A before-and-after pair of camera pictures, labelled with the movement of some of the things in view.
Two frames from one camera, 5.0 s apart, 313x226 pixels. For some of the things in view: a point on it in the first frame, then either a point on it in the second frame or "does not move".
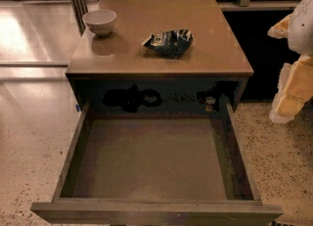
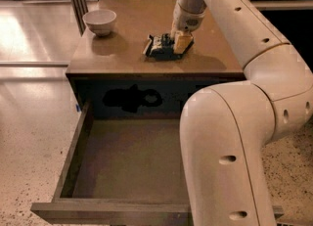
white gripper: x=302 y=29 → x=183 y=22
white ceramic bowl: x=100 y=22 does not move
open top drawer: x=155 y=168 does not move
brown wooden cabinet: x=162 y=56 does not move
